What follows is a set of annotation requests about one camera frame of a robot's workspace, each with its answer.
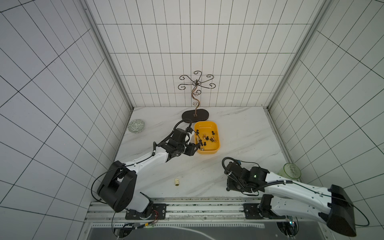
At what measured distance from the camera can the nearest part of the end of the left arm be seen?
0.63 meters

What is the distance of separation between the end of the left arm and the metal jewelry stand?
0.29 meters

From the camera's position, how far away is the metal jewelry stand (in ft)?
2.99
